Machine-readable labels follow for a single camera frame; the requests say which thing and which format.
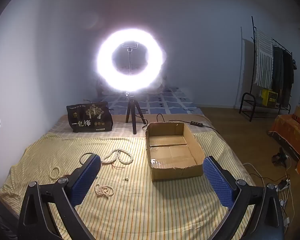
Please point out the yellow box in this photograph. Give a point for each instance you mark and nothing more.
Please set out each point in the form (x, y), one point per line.
(270, 97)

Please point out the dark green hanging garment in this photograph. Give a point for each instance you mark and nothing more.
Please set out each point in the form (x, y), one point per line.
(278, 70)

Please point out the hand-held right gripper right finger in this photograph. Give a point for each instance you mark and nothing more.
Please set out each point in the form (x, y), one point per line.
(218, 182)

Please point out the black tripod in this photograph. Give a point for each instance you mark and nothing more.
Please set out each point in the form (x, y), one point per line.
(134, 115)

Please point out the black item on floor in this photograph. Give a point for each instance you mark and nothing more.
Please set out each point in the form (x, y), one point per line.
(280, 157)

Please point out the black bangle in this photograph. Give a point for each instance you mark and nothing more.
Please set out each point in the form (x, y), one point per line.
(82, 157)

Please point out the white power strip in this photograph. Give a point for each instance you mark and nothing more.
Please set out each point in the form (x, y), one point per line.
(283, 184)

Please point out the black hanging garment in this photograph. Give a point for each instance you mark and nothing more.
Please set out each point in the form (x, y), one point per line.
(288, 77)

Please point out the cardboard box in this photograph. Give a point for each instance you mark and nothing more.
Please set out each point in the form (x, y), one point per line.
(175, 172)

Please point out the black clothes rack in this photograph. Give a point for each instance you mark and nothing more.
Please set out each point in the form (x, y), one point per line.
(253, 55)

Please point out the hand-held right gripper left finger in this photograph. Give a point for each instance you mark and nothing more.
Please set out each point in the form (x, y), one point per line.
(86, 180)

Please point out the checkered bed sheet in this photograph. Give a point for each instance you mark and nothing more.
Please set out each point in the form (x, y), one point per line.
(60, 126)

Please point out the black metal shoe rack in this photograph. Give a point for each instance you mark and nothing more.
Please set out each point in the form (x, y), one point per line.
(248, 94)

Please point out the yellow striped sheet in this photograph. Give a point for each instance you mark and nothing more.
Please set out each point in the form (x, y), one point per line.
(130, 205)

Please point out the blue patterned blanket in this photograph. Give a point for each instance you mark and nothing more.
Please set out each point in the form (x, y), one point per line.
(165, 100)

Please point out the black printed bag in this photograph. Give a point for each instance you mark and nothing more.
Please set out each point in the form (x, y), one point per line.
(90, 120)

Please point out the white striped towel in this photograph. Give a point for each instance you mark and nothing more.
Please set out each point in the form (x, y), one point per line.
(263, 60)

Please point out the orange covered sofa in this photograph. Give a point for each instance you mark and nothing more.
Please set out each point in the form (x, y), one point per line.
(287, 132)

